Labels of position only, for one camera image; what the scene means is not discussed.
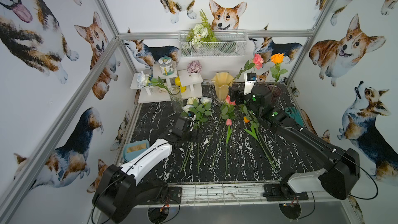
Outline orange tulip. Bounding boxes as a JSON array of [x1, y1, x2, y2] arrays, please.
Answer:
[[244, 115, 276, 170]]

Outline pink rose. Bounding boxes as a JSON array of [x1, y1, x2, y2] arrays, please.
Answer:
[[210, 95, 237, 170], [234, 54, 264, 81]]

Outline orange rose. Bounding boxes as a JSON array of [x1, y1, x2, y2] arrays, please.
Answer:
[[239, 105, 277, 170], [271, 54, 288, 93]]

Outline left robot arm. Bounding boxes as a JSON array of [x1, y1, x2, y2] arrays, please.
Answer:
[[92, 111, 203, 224]]

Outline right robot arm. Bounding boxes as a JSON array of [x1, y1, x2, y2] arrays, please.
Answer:
[[228, 86, 360, 200]]

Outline dark red glass vase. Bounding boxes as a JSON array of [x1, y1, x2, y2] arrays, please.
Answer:
[[267, 85, 283, 101]]

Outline clear ribbed glass vase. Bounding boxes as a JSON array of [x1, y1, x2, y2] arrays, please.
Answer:
[[168, 85, 183, 114]]

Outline teal rubber glove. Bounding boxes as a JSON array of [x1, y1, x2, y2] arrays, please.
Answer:
[[284, 107, 305, 127]]

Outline small glass jar under shelf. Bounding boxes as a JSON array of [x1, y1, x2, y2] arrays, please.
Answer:
[[158, 85, 169, 93]]

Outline pink tulip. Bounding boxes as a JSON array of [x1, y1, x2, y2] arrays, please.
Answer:
[[225, 119, 233, 175]]

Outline yellow fluted vase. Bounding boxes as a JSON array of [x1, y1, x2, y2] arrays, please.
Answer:
[[211, 72, 235, 102]]

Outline yellow bottle under shelf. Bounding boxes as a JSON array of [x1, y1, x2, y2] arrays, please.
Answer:
[[175, 77, 186, 93]]

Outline white tiered shelf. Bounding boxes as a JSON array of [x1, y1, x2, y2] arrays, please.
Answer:
[[130, 63, 204, 104]]

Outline blue label tin can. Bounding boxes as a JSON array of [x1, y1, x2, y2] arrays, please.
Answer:
[[145, 69, 153, 87]]

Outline small purple flower pot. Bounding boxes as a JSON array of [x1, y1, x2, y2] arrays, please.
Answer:
[[187, 60, 202, 74]]

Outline clear jar green lid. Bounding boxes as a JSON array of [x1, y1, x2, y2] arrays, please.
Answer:
[[158, 57, 175, 76]]

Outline green fern white flower bouquet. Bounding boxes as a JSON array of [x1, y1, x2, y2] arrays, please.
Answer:
[[186, 9, 219, 48]]

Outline white wire wall basket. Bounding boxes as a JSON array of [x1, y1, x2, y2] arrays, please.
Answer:
[[178, 30, 248, 58]]

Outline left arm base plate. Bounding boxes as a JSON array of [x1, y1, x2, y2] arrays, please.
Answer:
[[158, 187, 182, 204]]

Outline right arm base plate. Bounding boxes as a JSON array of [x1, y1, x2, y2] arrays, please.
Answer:
[[263, 183, 309, 202]]

